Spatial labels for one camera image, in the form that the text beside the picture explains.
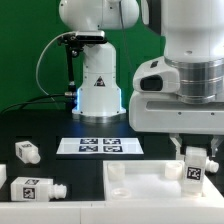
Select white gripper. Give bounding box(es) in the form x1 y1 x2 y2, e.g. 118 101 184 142
129 91 224 160

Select white square table top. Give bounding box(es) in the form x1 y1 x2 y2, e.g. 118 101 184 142
103 160 223 202

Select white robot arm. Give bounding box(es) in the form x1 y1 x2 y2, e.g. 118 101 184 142
59 0 224 152

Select white marker tag sheet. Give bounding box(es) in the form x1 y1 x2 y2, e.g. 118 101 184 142
57 138 143 155

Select white block left edge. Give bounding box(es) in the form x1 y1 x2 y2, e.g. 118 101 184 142
0 164 7 189

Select white L-shaped obstacle fence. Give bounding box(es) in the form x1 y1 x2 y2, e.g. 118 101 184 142
0 202 224 224

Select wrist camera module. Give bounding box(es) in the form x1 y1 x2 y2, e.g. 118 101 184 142
133 57 180 93

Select black cables on table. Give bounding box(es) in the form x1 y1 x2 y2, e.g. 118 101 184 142
0 93 78 116

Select grey camera cable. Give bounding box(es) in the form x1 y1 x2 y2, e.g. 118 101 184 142
35 31 75 110

